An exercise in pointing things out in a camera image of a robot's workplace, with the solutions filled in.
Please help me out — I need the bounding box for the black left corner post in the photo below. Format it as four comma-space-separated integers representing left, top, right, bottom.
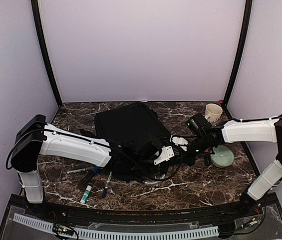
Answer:
31, 0, 63, 108

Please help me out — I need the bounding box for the white slotted cable duct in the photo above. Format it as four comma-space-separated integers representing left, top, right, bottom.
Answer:
12, 213, 219, 240

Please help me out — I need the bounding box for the white green glue stick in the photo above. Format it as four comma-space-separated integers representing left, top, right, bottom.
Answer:
80, 185, 92, 204

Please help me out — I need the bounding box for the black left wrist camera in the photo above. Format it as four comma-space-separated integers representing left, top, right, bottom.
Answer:
133, 133, 176, 165

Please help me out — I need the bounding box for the black corner post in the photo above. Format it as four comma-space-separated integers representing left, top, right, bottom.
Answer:
223, 0, 253, 106
31, 0, 63, 108

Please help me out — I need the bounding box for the white ceramic mug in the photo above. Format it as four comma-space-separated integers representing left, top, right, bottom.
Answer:
205, 103, 223, 123

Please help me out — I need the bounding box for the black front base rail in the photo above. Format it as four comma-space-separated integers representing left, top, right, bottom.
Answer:
5, 192, 279, 226

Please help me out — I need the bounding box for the pale green ceramic bowl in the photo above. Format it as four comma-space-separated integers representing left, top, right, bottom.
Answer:
210, 145, 234, 168

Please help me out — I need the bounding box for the black marker pink cap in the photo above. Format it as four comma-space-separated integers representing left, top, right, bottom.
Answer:
204, 149, 212, 166

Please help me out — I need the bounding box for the black right corner post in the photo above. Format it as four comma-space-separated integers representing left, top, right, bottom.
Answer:
223, 0, 253, 106

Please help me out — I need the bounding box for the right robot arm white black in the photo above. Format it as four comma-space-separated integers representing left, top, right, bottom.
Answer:
186, 113, 282, 217

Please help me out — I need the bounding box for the white pen blue cap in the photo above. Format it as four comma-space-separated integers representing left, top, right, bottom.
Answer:
102, 172, 112, 198

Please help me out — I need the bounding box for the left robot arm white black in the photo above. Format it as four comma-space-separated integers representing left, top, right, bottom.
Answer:
5, 114, 173, 218

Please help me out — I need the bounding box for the black marker blue cap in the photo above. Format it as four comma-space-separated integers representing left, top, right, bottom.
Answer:
80, 167, 100, 185

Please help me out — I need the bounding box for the black student backpack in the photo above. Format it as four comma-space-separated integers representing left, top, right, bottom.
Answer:
80, 103, 183, 183

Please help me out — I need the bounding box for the thin white pen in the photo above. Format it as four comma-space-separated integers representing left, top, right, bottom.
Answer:
67, 167, 93, 175

